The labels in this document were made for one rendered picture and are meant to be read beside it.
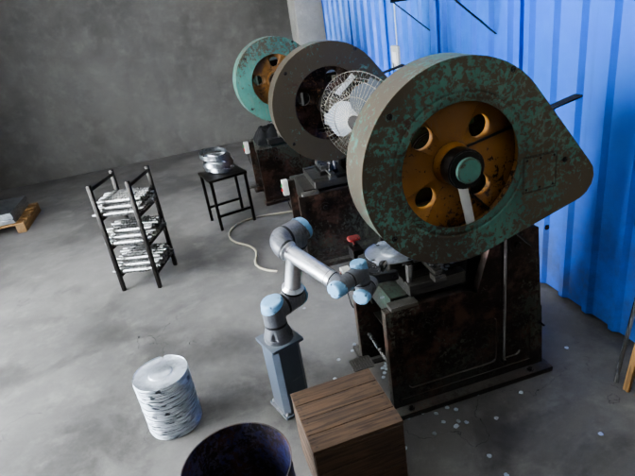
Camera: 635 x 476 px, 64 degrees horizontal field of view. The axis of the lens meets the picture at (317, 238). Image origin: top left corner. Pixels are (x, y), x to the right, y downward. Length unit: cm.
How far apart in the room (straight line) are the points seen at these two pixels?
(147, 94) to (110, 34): 99
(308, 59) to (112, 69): 557
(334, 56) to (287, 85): 37
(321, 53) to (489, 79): 179
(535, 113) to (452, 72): 41
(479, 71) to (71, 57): 749
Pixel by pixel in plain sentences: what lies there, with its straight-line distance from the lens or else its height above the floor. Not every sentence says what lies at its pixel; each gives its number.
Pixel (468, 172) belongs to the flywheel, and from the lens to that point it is 201.
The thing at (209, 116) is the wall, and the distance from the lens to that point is 890.
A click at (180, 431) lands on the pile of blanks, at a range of 298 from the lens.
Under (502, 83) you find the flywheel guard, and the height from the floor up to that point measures 162.
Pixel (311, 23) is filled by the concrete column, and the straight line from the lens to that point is 737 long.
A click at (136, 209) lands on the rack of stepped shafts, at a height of 72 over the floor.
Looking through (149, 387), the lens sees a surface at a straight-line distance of 285.
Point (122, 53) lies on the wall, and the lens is 880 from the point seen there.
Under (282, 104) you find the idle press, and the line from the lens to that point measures 360.
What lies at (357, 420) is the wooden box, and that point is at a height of 35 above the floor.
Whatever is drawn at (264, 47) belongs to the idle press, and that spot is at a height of 165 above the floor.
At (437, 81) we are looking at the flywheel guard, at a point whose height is 167.
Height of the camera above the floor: 199
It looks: 25 degrees down
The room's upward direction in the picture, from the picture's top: 9 degrees counter-clockwise
